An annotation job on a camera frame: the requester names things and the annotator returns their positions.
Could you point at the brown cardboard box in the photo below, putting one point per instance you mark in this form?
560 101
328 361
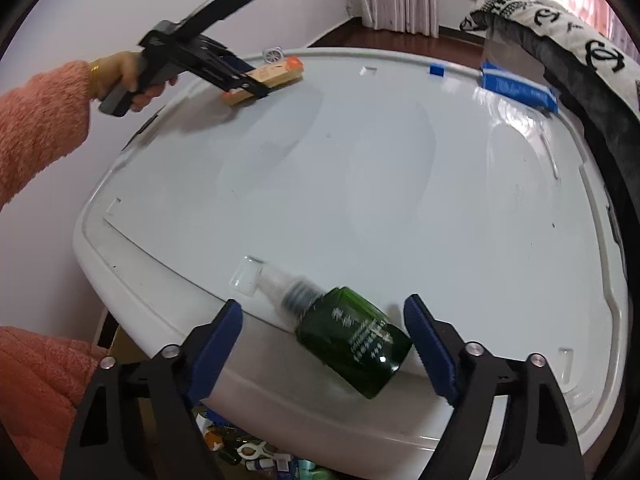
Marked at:
123 345

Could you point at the dark green spray bottle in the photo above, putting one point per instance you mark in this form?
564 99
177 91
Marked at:
350 340

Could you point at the small blue plastic piece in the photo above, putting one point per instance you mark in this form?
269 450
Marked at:
436 70

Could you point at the tan box with orange end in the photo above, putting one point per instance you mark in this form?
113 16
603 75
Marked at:
280 74

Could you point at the white plastic storage box lid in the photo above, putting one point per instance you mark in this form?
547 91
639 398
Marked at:
375 185

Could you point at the pile of small discarded packaging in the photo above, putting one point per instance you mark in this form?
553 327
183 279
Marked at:
250 452

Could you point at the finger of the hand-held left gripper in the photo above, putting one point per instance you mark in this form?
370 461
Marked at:
245 85
225 55

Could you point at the person's left hand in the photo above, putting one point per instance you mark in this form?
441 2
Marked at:
120 72

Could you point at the small white round object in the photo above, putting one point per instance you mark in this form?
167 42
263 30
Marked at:
273 55

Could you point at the blue wipes packet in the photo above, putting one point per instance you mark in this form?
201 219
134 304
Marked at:
520 91

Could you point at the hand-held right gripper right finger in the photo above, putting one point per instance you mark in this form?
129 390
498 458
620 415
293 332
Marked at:
430 350

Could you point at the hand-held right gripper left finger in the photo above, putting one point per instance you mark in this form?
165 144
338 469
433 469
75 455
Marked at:
217 350

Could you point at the person's left forearm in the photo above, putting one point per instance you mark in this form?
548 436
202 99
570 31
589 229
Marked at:
40 120

